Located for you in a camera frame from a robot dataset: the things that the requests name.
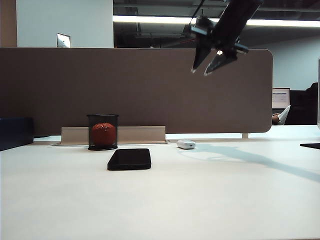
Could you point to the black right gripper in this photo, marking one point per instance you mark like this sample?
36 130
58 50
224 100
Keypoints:
232 25

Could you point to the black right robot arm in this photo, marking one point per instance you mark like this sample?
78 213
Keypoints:
243 2

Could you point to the ceiling light strip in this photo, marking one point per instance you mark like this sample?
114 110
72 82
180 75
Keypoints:
155 19

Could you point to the brown desk divider panel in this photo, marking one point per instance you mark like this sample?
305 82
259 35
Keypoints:
137 90

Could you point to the background computer monitor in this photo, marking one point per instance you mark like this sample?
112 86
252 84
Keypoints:
281 98

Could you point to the white divider support foot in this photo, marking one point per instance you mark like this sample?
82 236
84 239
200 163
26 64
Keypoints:
245 135

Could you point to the person in white shirt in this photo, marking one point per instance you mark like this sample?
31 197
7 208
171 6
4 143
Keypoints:
283 115

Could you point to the black office chair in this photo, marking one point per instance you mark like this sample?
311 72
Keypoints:
302 110

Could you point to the grey monitor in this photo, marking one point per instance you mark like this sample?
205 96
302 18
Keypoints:
319 95

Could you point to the black smartphone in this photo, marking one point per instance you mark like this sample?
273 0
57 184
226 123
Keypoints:
130 160

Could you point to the orange fruit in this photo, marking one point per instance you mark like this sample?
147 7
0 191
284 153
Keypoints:
103 133

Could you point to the black mouse pad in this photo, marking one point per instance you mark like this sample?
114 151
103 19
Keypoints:
311 146

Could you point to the black mesh pen holder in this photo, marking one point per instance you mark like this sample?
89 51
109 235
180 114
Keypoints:
102 147

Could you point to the dark blue box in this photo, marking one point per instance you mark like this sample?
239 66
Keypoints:
15 132

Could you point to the silver wall plate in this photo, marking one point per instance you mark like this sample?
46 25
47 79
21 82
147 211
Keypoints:
63 40

